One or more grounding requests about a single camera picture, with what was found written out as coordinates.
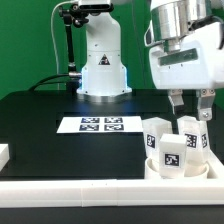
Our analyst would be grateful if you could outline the white marker sheet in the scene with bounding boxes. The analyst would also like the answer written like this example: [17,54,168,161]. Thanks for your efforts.
[57,116,143,134]

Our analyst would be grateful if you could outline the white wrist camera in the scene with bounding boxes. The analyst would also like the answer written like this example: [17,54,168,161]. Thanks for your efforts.
[144,24,154,47]

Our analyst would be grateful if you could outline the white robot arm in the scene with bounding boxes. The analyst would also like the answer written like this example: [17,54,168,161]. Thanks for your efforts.
[78,0,224,121]

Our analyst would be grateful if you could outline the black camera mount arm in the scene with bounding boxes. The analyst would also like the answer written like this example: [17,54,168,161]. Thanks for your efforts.
[59,4,88,94]

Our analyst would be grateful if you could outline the white cable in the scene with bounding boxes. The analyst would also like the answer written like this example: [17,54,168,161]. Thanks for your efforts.
[50,0,80,91]

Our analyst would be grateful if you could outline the white front fence bar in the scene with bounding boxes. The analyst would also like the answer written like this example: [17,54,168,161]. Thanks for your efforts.
[0,179,224,208]

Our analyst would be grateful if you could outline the black cables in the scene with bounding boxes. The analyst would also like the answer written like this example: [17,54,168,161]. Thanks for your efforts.
[27,73,82,92]

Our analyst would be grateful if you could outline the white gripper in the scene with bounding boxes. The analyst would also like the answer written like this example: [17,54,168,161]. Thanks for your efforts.
[149,23,224,121]

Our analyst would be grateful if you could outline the white camera on mount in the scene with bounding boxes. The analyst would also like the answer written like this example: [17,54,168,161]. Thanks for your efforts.
[78,0,113,13]

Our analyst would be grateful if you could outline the white left fence bar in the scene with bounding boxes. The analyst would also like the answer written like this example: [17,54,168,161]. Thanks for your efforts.
[0,144,10,171]

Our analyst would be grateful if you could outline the white round stool seat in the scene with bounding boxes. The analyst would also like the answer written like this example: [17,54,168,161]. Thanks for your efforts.
[144,158,209,179]

